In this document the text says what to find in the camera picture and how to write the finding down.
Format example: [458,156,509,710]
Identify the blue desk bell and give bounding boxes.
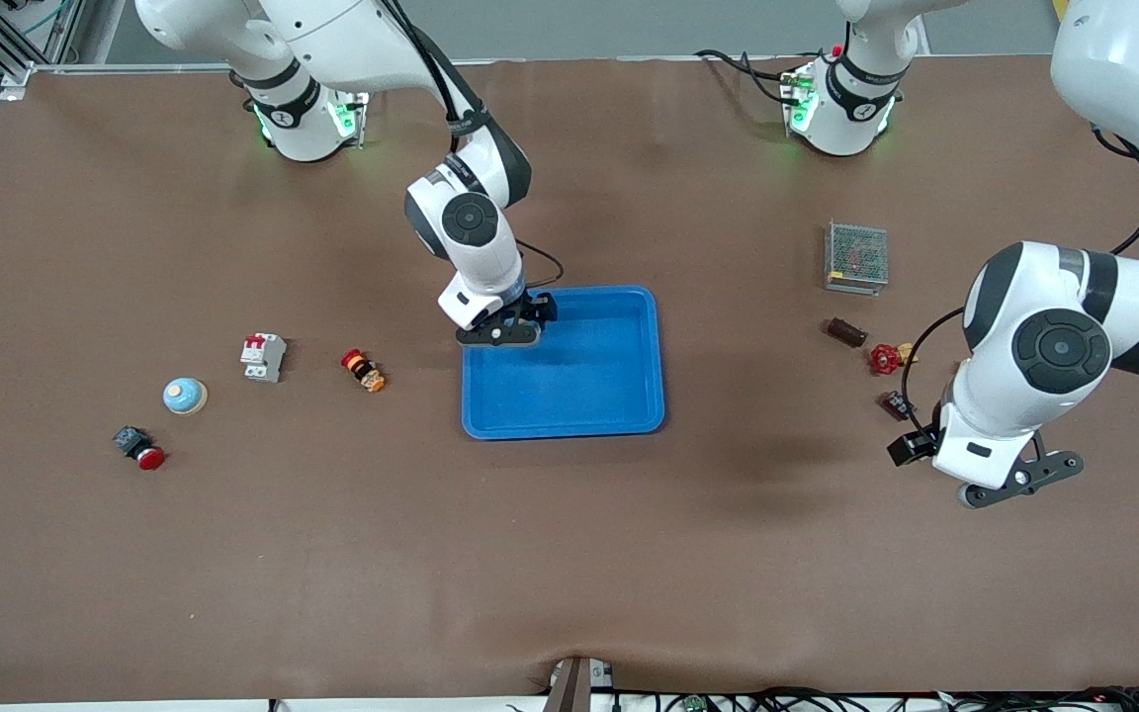
[162,377,209,417]

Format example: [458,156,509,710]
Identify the blue plastic tray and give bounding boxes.
[461,286,666,440]

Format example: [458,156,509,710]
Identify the orange and black push button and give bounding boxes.
[340,348,388,394]

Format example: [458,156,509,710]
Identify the perforated metal power supply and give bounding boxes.
[824,220,891,296]

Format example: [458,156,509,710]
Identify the white circuit breaker red switches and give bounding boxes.
[239,332,288,384]

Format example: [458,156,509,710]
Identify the red emergency stop button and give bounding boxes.
[113,425,168,472]

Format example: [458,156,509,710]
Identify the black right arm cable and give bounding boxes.
[377,0,567,290]

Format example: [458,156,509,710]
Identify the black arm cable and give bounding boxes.
[901,124,1139,401]
[377,0,567,290]

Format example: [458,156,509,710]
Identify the red valve handle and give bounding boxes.
[867,341,920,378]

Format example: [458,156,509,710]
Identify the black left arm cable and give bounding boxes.
[901,124,1139,401]

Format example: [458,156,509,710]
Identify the black cable bundle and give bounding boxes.
[619,685,1139,712]

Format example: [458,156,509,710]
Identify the black base cables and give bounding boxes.
[694,46,798,108]

